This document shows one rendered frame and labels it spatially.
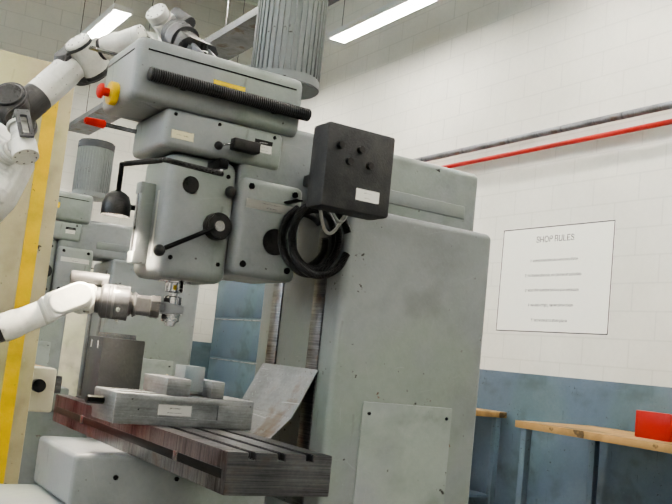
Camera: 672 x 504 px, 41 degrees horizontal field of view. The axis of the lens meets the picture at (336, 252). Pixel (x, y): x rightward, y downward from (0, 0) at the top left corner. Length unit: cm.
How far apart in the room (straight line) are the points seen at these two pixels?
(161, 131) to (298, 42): 49
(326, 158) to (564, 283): 508
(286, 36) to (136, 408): 109
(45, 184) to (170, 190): 183
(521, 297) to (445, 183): 478
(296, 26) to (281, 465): 127
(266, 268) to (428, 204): 57
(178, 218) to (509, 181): 572
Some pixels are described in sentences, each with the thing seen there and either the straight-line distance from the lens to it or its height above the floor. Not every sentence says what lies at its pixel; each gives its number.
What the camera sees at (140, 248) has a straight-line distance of 235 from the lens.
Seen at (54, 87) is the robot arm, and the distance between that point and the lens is 272.
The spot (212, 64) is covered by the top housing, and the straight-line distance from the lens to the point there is 238.
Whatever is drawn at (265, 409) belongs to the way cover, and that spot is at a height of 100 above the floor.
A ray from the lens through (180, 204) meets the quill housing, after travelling 231.
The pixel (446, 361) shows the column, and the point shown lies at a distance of 257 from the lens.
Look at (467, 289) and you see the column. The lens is 261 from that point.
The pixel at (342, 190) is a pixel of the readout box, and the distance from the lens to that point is 222.
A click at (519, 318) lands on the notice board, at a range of 746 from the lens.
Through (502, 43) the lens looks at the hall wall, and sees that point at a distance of 835.
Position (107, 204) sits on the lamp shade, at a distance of 230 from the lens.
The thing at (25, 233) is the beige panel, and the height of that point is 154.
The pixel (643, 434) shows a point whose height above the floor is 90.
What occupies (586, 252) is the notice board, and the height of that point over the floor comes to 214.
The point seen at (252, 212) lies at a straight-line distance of 237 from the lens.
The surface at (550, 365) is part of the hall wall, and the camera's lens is 718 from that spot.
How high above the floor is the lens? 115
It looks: 7 degrees up
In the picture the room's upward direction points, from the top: 6 degrees clockwise
